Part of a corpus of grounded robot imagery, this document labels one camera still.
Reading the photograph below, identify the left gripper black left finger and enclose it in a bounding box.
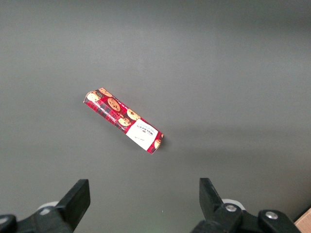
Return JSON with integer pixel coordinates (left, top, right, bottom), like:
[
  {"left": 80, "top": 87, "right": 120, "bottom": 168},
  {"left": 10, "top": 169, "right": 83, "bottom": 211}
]
[{"left": 0, "top": 179, "right": 91, "bottom": 233}]

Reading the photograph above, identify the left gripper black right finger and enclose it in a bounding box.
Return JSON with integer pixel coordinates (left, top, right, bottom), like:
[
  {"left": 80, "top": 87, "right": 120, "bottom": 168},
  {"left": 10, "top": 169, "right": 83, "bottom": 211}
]
[{"left": 190, "top": 178, "right": 302, "bottom": 233}]

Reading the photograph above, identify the red tartan cookie box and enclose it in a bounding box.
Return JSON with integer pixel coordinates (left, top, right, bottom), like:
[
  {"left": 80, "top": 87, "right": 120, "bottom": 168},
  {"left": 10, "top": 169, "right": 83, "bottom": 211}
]
[{"left": 83, "top": 87, "right": 164, "bottom": 155}]

